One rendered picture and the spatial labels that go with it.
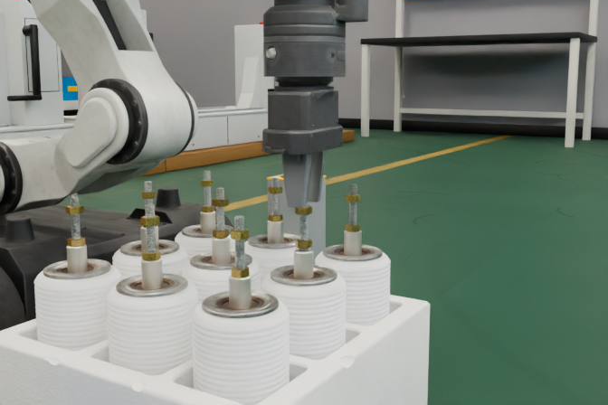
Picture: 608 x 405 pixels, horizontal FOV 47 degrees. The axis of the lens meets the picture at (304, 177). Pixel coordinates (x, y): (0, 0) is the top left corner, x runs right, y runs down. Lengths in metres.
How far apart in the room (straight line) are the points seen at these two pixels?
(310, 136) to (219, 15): 6.55
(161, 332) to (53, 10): 0.70
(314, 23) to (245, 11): 6.34
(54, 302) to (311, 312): 0.28
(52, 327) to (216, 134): 3.15
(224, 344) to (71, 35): 0.75
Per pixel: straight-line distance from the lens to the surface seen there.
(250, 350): 0.67
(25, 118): 3.15
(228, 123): 4.01
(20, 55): 3.15
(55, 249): 1.20
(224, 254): 0.85
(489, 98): 5.90
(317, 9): 0.72
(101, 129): 1.16
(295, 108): 0.72
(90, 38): 1.24
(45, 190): 1.36
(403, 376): 0.90
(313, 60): 0.72
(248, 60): 4.56
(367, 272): 0.85
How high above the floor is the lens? 0.47
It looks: 8 degrees down
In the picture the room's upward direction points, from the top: straight up
